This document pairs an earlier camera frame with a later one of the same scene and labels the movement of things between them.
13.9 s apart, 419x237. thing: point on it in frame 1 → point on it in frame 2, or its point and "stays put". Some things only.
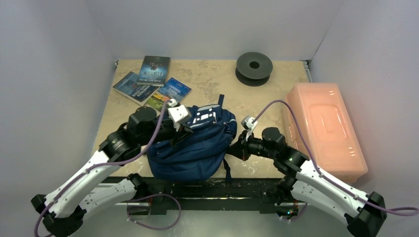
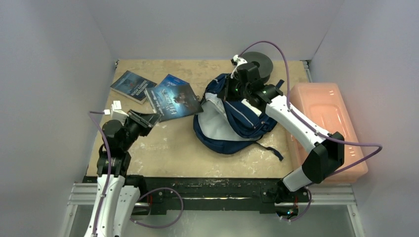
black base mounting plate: [197, 195] stays put
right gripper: [244, 145] → [231, 92]
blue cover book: [138, 93] stays put
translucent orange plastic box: [329, 128] stays put
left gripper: [184, 131] → [145, 121]
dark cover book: [153, 70] → [174, 100]
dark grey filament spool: [253, 69] stays put
